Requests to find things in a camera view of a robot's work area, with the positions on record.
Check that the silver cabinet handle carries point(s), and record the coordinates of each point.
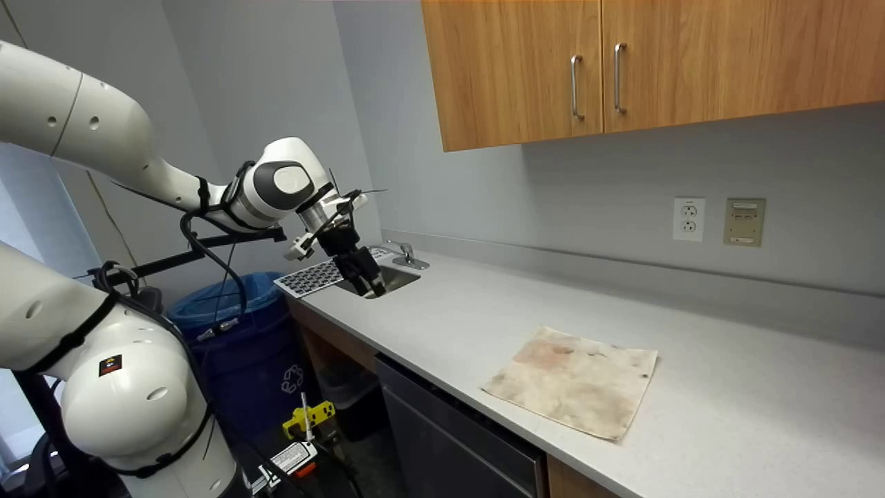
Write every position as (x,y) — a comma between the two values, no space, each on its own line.
(573,87)
(619,54)

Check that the black dishwasher front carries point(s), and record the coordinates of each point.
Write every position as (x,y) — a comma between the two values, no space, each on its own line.
(450,450)

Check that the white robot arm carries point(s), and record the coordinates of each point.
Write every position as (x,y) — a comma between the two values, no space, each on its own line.
(132,393)

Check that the yellow clamp tool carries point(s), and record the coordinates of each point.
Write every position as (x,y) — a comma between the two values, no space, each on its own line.
(303,418)

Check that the wooden wall cabinet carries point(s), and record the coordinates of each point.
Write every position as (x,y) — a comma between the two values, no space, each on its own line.
(501,68)

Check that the left silver cabinet handle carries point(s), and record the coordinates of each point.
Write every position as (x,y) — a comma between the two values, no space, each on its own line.
(573,87)

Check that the beige wall plate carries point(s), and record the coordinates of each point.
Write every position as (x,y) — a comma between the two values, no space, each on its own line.
(746,220)

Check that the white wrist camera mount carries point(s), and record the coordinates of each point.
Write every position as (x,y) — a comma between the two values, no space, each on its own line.
(321,217)

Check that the stained beige towel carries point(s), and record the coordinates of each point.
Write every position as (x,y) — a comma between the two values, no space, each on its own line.
(579,383)

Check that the blue recycling bin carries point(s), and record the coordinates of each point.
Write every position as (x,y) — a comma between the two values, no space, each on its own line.
(248,356)

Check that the right silver cabinet handle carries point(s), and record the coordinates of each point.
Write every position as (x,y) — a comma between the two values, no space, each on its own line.
(619,54)

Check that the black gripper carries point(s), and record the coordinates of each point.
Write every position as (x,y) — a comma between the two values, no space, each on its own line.
(360,268)

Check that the white wall power outlet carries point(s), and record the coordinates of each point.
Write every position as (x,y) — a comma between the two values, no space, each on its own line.
(689,220)

